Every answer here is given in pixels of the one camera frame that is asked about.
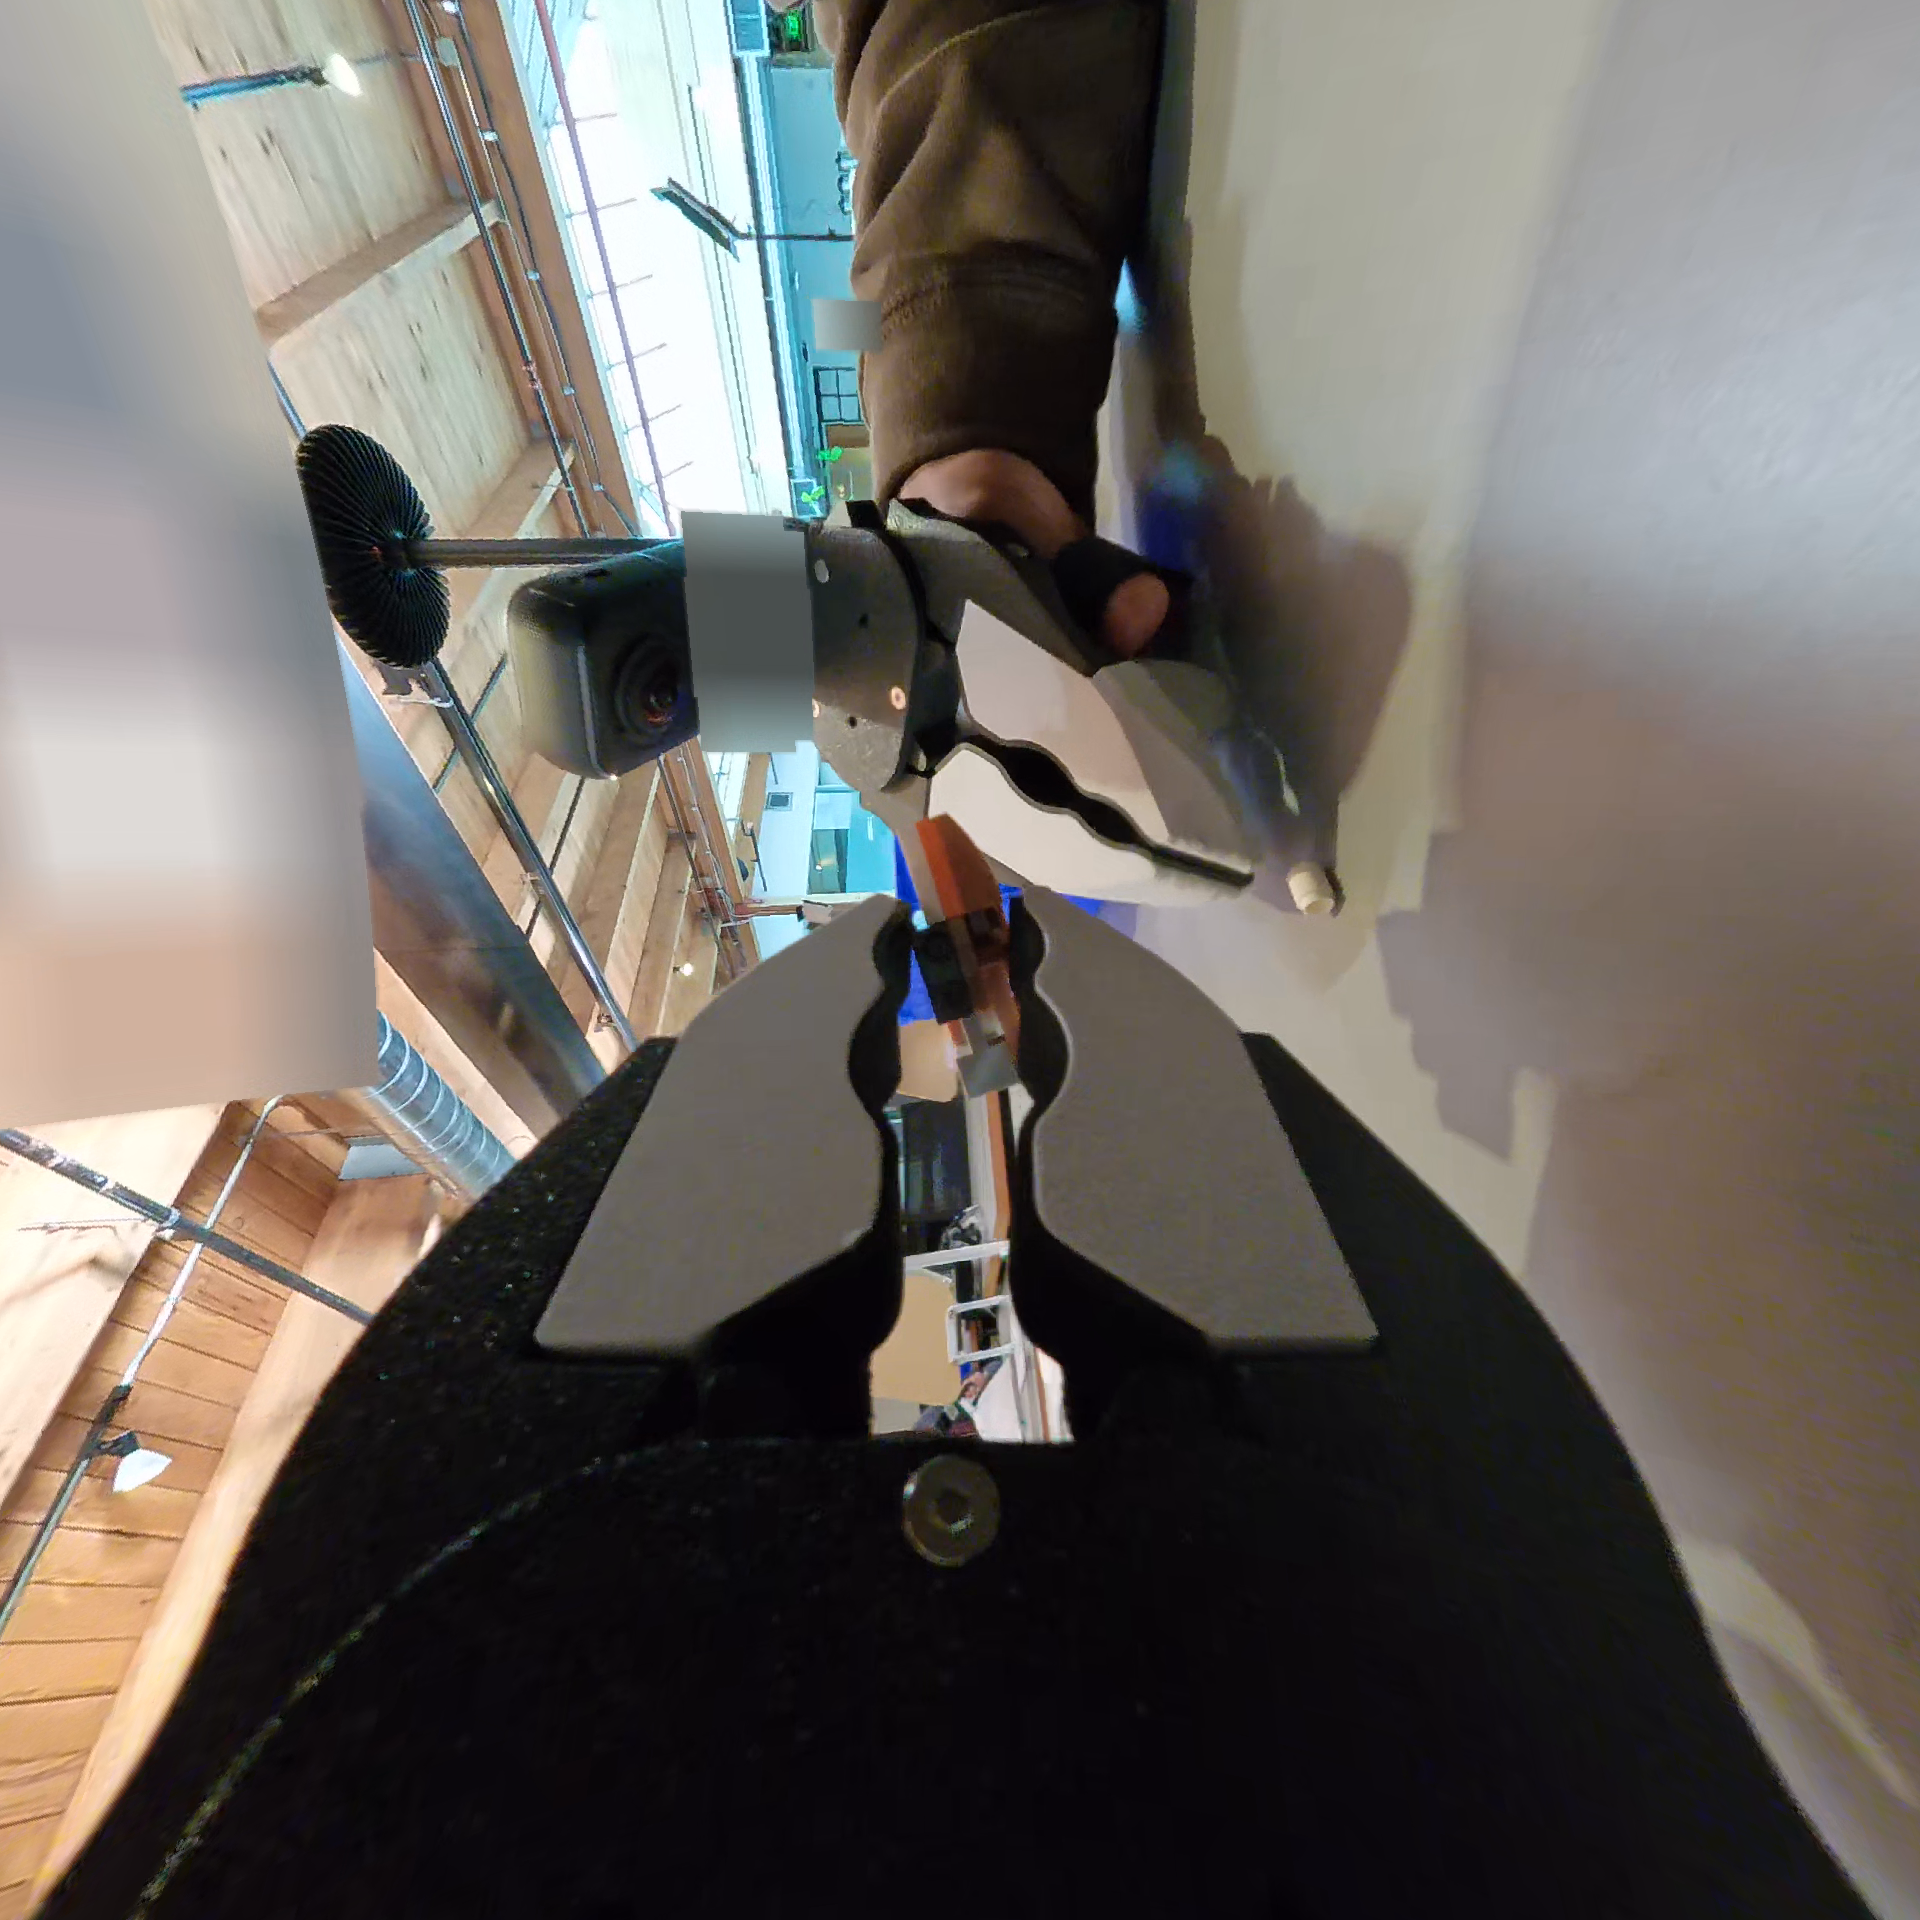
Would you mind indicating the small white brick peg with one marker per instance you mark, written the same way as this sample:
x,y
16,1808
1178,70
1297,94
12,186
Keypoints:
x,y
1312,888

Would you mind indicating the grey desk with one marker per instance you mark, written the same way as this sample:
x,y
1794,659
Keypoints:
x,y
1652,598

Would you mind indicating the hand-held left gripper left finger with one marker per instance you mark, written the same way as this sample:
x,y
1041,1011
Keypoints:
x,y
720,1184

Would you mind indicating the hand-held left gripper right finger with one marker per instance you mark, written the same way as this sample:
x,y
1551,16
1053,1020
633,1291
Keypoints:
x,y
1185,1184

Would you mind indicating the person's right hand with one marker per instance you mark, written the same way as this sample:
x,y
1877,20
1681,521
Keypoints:
x,y
991,494

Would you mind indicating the black floor lamp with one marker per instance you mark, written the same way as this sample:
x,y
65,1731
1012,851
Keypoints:
x,y
376,547

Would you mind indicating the small brown brick assembly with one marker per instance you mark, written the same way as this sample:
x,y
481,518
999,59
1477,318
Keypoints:
x,y
968,974

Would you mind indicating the black studio light stand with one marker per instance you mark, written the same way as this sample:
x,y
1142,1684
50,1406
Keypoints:
x,y
698,213

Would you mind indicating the silver spiral air duct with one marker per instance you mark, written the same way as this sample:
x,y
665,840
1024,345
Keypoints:
x,y
442,1101

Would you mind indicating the rectangular metal air duct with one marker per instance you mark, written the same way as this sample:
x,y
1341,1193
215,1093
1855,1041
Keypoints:
x,y
481,931

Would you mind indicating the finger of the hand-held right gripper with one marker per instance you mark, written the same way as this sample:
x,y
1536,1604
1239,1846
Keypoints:
x,y
1036,825
1154,750

